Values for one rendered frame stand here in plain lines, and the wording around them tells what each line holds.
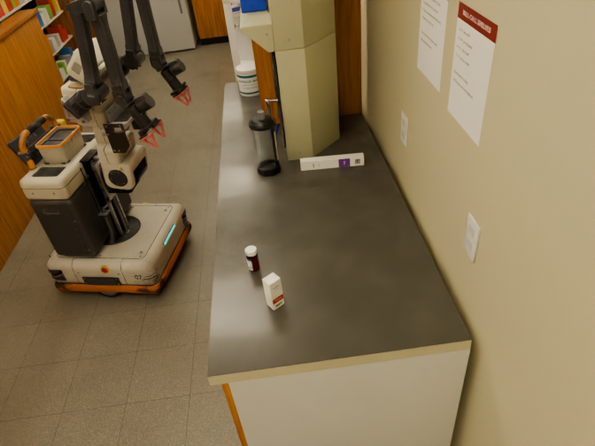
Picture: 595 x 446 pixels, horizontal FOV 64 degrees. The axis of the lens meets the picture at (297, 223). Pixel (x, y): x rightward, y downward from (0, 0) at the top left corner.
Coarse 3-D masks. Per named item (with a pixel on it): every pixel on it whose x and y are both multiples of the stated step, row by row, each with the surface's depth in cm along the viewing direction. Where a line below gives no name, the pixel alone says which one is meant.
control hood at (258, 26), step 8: (240, 8) 194; (240, 16) 184; (248, 16) 182; (256, 16) 181; (264, 16) 180; (240, 24) 175; (248, 24) 173; (256, 24) 172; (264, 24) 171; (248, 32) 172; (256, 32) 172; (264, 32) 172; (272, 32) 173; (256, 40) 174; (264, 40) 174; (272, 40) 174; (264, 48) 176; (272, 48) 176
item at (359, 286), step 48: (240, 96) 266; (240, 144) 221; (336, 144) 213; (240, 192) 190; (288, 192) 186; (336, 192) 183; (384, 192) 180; (240, 240) 166; (288, 240) 163; (336, 240) 161; (384, 240) 159; (240, 288) 147; (288, 288) 145; (336, 288) 143; (384, 288) 141; (432, 288) 140; (240, 336) 132; (288, 336) 131; (336, 336) 129; (384, 336) 128; (432, 336) 126
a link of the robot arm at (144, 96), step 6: (120, 96) 204; (132, 96) 211; (138, 96) 206; (144, 96) 205; (150, 96) 208; (120, 102) 206; (126, 102) 206; (132, 102) 206; (138, 102) 207; (144, 102) 206; (150, 102) 207; (138, 108) 208; (144, 108) 207; (150, 108) 208
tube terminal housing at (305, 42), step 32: (288, 0) 167; (320, 0) 175; (288, 32) 173; (320, 32) 181; (288, 64) 180; (320, 64) 188; (288, 96) 188; (320, 96) 195; (288, 128) 196; (320, 128) 203
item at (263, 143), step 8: (256, 136) 187; (264, 136) 186; (256, 144) 190; (264, 144) 188; (272, 144) 189; (256, 152) 193; (264, 152) 190; (272, 152) 191; (264, 160) 193; (272, 160) 193; (264, 168) 195; (272, 168) 195
